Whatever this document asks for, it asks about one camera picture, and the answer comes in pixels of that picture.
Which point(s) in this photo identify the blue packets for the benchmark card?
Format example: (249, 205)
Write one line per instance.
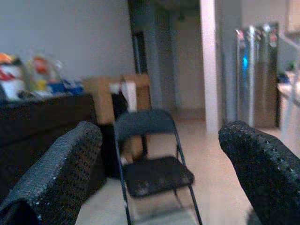
(65, 87)

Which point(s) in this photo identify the black folding chair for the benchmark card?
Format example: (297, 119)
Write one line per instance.
(159, 175)

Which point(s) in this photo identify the clear bag with orange items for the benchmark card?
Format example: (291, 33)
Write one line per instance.
(42, 70)

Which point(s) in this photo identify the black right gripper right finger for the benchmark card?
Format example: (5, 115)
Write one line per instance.
(269, 175)

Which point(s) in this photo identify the stainless steel fridge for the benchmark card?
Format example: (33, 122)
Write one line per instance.
(255, 82)

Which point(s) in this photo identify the brown cardboard box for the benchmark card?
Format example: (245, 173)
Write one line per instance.
(100, 98)

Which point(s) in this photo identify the white sheet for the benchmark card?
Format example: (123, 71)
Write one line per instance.
(127, 93)

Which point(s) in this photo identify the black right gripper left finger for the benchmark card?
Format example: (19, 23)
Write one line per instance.
(58, 175)

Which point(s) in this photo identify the white red box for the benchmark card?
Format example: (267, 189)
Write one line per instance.
(11, 86)

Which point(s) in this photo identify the white counter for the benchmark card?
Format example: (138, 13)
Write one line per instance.
(289, 100)

